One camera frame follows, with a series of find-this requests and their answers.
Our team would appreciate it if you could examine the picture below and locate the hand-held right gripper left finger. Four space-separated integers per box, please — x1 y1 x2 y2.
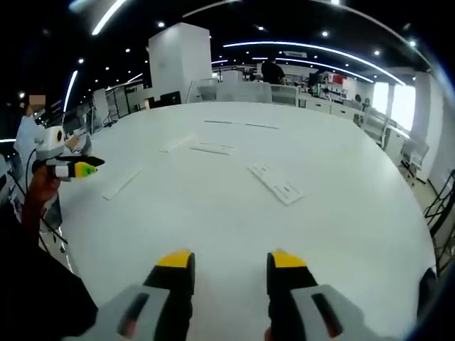
84 248 196 341

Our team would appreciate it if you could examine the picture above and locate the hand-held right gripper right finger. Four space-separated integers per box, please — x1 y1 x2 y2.
266 249 360 341

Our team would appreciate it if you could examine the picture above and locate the long white socket holder cover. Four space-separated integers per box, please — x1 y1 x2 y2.
102 166 144 200
203 119 281 130
159 134 197 153

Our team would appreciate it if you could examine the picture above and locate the white socket holder slot plate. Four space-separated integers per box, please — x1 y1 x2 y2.
189 141 236 156
247 162 307 206

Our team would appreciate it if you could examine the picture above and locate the person's left hand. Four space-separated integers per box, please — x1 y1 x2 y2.
30 160 62 203

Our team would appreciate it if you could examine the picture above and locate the black monitor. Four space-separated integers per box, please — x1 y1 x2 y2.
160 91 182 106

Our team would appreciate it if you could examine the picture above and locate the white square pillar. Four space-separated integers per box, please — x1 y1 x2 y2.
148 22 213 106

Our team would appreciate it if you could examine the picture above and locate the white mesh office chair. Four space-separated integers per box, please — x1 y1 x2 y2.
271 84 299 107
400 137 430 186
361 106 391 148
216 81 273 104

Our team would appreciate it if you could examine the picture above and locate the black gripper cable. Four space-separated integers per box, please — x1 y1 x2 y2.
20 148 69 246

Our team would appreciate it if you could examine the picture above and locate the black frame chair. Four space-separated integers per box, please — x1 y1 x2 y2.
422 169 455 275

